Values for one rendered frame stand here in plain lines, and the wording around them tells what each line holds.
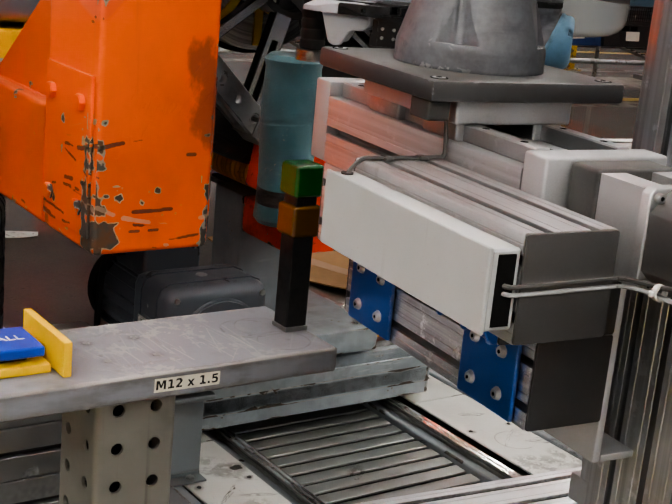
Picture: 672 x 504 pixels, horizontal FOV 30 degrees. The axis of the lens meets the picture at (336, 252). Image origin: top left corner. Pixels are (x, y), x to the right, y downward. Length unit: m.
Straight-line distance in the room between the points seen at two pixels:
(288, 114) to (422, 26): 0.67
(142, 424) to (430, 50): 0.54
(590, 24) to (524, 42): 1.49
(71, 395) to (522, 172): 0.54
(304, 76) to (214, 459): 0.64
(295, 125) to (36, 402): 0.71
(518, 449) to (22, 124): 1.03
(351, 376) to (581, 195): 1.25
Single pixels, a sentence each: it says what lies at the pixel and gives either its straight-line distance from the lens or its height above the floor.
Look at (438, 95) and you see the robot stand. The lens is 1.14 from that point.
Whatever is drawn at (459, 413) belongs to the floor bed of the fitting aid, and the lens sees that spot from 2.35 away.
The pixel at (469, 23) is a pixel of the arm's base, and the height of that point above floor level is 0.86.
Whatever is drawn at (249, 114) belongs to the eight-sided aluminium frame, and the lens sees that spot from 1.98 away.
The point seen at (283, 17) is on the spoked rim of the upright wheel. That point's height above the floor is 0.77.
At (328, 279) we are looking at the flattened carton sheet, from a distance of 3.31.
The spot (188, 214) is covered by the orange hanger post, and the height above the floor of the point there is 0.57.
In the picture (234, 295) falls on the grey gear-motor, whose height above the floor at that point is 0.39.
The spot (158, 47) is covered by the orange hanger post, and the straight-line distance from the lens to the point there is 1.54.
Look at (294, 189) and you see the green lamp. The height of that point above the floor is 0.63.
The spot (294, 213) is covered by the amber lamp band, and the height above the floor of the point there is 0.60.
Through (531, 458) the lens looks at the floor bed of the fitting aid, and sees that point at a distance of 2.21.
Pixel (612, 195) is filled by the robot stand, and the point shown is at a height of 0.75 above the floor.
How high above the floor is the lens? 0.96
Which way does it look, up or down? 15 degrees down
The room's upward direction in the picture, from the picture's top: 5 degrees clockwise
